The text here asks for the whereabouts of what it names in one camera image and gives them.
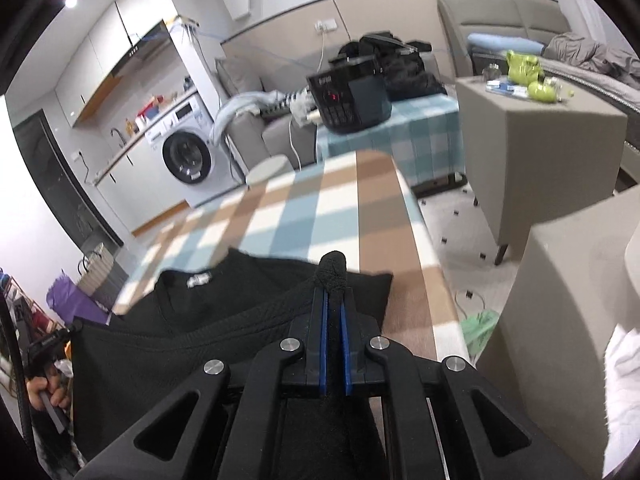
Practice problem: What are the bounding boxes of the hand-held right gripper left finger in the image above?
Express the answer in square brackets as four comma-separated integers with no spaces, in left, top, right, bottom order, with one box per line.
[75,287,329,480]

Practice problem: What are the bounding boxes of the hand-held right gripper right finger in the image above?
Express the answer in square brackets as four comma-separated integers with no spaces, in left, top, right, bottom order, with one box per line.
[340,294,591,480]

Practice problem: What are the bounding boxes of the black knit sweater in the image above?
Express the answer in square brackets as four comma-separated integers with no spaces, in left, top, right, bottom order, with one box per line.
[70,249,393,480]

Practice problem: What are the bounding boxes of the pile of black clothes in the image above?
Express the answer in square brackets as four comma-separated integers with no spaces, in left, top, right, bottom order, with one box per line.
[337,31,448,101]

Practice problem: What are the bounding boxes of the person's left hand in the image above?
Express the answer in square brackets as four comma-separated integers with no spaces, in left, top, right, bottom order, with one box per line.
[25,360,73,413]

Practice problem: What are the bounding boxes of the purple bag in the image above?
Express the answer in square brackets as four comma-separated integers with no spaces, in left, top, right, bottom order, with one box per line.
[46,270,111,328]

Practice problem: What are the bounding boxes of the woven basket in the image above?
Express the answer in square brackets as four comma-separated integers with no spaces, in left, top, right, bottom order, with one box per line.
[75,242,117,296]

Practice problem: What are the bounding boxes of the green plastic bag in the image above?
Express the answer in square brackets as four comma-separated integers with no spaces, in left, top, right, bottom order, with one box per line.
[460,310,501,356]

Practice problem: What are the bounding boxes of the brown blue checked tablecloth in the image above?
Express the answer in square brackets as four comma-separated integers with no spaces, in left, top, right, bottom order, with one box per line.
[112,150,473,436]

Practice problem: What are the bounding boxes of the black glass door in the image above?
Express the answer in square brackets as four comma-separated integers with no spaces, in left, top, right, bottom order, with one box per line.
[12,110,123,248]

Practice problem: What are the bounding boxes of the white kitchen base cabinet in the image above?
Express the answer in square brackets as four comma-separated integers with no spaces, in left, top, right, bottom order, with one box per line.
[95,132,193,233]

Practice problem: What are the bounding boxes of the white round stool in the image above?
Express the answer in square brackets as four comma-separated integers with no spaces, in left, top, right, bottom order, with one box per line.
[246,155,292,188]

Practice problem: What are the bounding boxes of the white washing machine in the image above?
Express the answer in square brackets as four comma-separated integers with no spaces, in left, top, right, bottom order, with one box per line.
[145,91,241,208]

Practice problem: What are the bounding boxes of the beige cabinet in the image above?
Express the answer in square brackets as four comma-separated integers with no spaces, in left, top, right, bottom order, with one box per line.
[477,195,640,480]

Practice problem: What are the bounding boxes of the grey sofa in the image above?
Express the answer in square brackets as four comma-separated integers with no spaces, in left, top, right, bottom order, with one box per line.
[215,55,456,186]

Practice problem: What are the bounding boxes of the teal checked tablecloth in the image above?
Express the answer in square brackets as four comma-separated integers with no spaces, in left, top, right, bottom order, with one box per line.
[315,92,468,188]

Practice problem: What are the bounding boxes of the light beige garment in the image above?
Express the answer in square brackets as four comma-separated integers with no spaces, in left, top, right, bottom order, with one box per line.
[290,92,321,126]

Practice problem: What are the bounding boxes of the houndstooth pillow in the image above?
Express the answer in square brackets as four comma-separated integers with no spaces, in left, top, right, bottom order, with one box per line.
[272,87,313,116]

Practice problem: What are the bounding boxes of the black electric pressure cooker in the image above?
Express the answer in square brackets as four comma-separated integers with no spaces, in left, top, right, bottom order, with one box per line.
[306,56,393,135]

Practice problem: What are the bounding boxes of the beige cube side table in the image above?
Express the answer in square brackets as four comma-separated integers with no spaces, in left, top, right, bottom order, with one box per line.
[455,76,628,266]

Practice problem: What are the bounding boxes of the white tissue sheet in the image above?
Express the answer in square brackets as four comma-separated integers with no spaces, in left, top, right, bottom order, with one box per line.
[602,322,640,476]

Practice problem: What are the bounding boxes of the grey cushion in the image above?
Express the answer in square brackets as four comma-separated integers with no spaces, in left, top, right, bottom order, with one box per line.
[215,57,263,96]

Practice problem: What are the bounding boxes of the range hood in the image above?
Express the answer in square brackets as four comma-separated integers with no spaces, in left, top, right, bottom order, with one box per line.
[117,20,168,78]

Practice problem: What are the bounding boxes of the small green toy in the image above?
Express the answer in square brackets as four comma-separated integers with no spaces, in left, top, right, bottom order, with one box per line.
[527,80,558,102]

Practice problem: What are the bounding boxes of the large green toy figure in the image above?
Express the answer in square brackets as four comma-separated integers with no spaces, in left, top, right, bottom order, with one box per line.
[505,50,543,85]

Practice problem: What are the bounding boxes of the blue pillow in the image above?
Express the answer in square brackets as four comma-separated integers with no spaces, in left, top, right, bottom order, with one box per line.
[467,32,546,56]

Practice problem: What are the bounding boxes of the beige upholstered bed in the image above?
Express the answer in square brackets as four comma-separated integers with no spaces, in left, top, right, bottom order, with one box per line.
[437,0,640,136]

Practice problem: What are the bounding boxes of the grey blanket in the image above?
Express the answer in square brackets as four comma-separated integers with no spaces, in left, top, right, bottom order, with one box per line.
[542,31,640,93]

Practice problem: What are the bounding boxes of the white wall cabinets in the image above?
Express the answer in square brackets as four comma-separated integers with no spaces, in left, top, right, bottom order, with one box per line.
[55,0,166,128]

